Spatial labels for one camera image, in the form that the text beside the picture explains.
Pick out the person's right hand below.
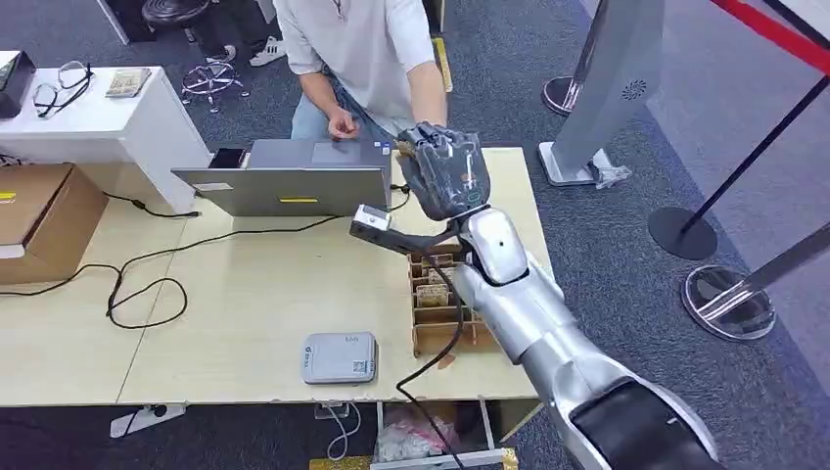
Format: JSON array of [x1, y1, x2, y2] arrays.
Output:
[[326, 108, 360, 141]]

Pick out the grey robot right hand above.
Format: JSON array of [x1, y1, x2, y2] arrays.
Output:
[[395, 121, 492, 223]]

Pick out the grey laptop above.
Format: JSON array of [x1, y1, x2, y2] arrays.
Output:
[[170, 137, 392, 218]]

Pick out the seated person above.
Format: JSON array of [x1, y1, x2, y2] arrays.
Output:
[[272, 0, 448, 142]]

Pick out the bystander person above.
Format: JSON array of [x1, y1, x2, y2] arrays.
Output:
[[191, 0, 287, 69]]

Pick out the yellow floor tape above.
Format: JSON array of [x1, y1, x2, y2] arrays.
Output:
[[432, 36, 454, 94]]

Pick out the black phone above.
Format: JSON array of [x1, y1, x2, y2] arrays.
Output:
[[207, 147, 248, 170]]

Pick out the chrome stanchion with dark base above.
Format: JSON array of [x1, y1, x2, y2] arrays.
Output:
[[541, 0, 611, 118]]

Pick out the crumpled clear plastic wrap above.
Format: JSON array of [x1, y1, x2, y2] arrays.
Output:
[[586, 149, 632, 191]]

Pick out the wooden card box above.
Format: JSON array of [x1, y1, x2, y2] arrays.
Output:
[[406, 243, 504, 359]]

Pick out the silver kiosk stand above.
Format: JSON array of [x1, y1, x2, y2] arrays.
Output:
[[537, 0, 668, 189]]

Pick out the black stool with chrome base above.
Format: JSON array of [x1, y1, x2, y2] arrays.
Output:
[[141, 0, 251, 116]]

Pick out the grey card reader device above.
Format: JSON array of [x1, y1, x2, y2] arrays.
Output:
[[300, 332, 380, 386]]

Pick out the stack of tan cards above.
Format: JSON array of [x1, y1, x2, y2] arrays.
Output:
[[105, 67, 153, 99]]

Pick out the white cabinet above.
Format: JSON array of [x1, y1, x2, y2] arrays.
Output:
[[0, 66, 212, 215]]

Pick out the black stanchion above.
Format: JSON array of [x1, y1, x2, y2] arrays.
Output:
[[647, 74, 830, 262]]

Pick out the open storage bin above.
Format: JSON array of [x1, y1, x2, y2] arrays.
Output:
[[370, 397, 546, 470]]

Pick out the clear plastic bag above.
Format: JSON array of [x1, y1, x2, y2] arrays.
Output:
[[377, 414, 462, 463]]

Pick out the black-rimmed glasses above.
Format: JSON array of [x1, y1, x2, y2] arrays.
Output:
[[32, 61, 95, 120]]

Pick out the yellow floor object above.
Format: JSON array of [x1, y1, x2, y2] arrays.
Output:
[[308, 455, 372, 470]]

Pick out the brown cardboard box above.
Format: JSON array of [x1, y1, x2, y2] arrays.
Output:
[[0, 163, 110, 287]]

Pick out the black desk device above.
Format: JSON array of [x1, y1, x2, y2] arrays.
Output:
[[0, 50, 37, 120]]

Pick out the white power strip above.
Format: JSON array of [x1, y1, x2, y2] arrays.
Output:
[[110, 402, 188, 441]]

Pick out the red barrier belt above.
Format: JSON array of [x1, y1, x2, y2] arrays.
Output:
[[710, 0, 830, 75]]

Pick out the black barrier belt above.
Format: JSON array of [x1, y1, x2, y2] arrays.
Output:
[[761, 0, 830, 50]]

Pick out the black camera bracket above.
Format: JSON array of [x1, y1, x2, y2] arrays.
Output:
[[348, 218, 470, 257]]

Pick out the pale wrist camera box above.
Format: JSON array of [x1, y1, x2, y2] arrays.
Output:
[[351, 203, 393, 233]]

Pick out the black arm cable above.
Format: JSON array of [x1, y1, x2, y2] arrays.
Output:
[[395, 255, 470, 470]]

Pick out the long black cable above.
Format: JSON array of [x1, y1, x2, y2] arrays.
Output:
[[0, 183, 411, 330]]

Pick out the short black plug cable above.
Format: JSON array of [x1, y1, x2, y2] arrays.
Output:
[[100, 191, 203, 220]]

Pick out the white cable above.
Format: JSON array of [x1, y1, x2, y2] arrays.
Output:
[[315, 401, 362, 463]]

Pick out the chrome stanchion with ring base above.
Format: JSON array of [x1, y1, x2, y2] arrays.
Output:
[[679, 221, 830, 343]]

